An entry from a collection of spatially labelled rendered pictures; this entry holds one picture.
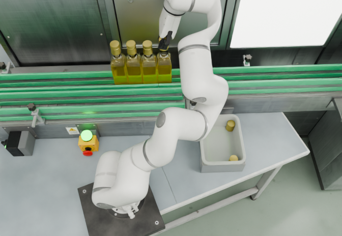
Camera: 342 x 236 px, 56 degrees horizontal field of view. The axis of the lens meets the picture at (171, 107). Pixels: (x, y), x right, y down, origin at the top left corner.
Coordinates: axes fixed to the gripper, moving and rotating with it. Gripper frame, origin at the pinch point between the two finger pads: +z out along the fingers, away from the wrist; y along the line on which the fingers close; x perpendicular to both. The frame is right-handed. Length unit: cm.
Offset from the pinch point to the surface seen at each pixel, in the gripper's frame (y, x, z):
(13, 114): 14, -51, 39
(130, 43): 0.4, -11.2, 3.7
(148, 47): 2.1, -4.9, 2.1
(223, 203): 30, 56, 85
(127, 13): -12.2, -13.0, 1.5
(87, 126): 16.1, -22.6, 39.2
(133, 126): 15.8, -4.4, 35.4
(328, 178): 17, 117, 70
